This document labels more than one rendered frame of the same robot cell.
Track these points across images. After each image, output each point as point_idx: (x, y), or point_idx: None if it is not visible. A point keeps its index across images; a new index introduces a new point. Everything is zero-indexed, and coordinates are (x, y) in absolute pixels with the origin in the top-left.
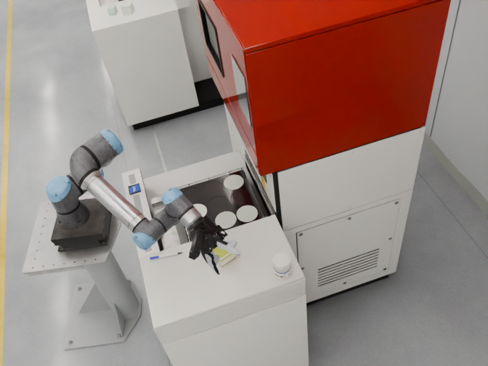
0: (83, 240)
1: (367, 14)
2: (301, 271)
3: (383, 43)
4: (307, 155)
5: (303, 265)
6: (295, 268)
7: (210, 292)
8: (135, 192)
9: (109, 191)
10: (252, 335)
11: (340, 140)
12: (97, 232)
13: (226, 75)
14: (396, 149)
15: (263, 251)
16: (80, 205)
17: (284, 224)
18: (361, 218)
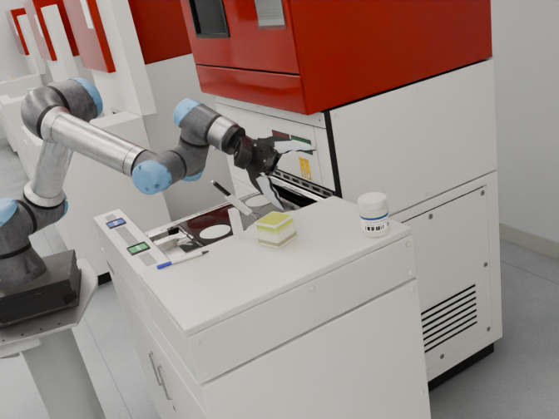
0: (38, 299)
1: None
2: (403, 224)
3: None
4: (363, 83)
5: None
6: (392, 224)
7: (269, 273)
8: (118, 224)
9: (87, 124)
10: (347, 377)
11: (401, 63)
12: (61, 278)
13: (234, 22)
14: (467, 91)
15: (335, 223)
16: (31, 247)
17: None
18: (444, 218)
